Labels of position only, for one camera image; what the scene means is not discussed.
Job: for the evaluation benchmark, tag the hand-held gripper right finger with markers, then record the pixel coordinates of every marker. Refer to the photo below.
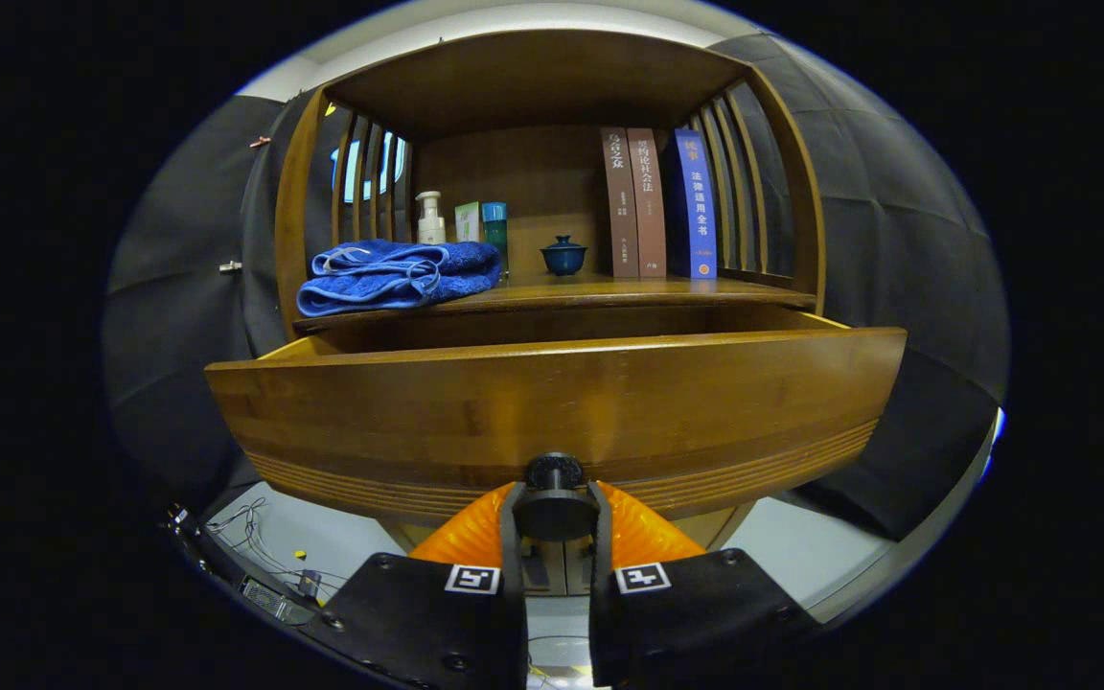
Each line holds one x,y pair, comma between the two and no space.
602,613

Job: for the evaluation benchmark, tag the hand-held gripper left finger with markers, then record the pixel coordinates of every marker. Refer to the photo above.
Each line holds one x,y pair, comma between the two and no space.
512,613

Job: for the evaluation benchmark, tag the wooden countertop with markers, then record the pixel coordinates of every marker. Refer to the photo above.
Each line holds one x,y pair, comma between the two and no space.
609,289

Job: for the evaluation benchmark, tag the wooden cabinet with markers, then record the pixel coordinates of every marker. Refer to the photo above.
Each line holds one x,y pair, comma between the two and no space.
533,81

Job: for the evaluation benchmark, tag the blue lidded teacup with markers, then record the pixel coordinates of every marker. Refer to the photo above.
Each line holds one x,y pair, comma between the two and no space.
563,259

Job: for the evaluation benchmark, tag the folded blue towel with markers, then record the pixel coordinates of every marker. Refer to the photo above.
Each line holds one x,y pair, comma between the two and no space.
389,278

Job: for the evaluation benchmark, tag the teal bottle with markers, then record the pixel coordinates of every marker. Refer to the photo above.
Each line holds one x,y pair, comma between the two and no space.
495,225

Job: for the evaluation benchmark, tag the white green tube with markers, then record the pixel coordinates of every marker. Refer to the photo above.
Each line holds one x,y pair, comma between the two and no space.
467,222

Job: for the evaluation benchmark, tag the white pump bottle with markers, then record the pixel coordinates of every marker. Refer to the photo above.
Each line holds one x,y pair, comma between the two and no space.
430,228

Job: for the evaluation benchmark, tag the dark brown book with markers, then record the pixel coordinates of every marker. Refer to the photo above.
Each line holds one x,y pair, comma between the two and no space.
619,206

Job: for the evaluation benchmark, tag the reddish brown book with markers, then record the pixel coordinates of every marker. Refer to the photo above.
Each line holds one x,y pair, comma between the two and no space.
650,206

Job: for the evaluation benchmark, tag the blue book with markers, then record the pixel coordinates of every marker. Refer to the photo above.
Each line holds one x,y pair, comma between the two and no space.
698,206

